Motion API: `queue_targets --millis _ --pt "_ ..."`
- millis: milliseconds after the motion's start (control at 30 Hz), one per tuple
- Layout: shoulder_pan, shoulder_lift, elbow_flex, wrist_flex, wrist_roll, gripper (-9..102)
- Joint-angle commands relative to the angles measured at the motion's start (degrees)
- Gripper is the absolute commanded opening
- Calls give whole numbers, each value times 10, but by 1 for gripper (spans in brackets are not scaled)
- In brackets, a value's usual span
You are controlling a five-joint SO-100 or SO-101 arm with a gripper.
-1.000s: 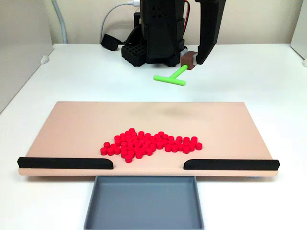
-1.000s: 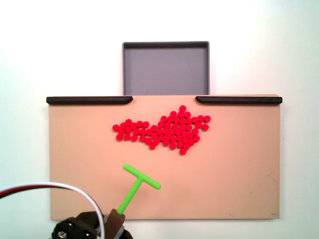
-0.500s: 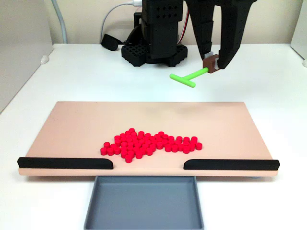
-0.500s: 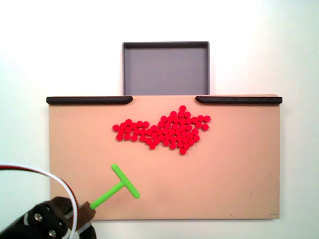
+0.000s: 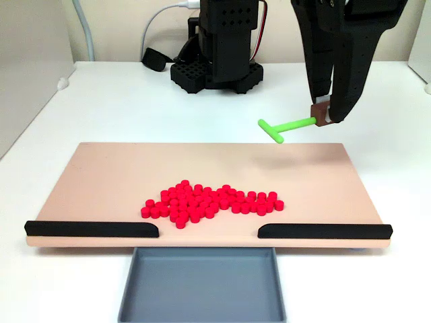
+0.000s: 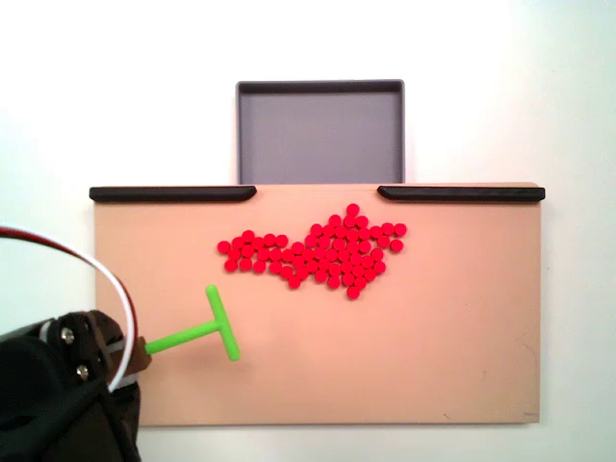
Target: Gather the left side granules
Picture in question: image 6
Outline green T pusher brown handle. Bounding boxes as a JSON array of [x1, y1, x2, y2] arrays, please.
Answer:
[[125, 284, 241, 375]]

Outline grey square tray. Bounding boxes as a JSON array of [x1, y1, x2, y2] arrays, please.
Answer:
[[235, 79, 406, 186]]

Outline beige work board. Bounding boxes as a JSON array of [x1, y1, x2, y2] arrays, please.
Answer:
[[90, 181, 545, 428]]

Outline white red black servo cable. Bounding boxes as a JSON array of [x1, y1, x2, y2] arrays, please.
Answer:
[[0, 223, 145, 394]]

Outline black edge rail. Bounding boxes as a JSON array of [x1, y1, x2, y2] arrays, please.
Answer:
[[89, 186, 258, 203], [376, 185, 547, 202]]

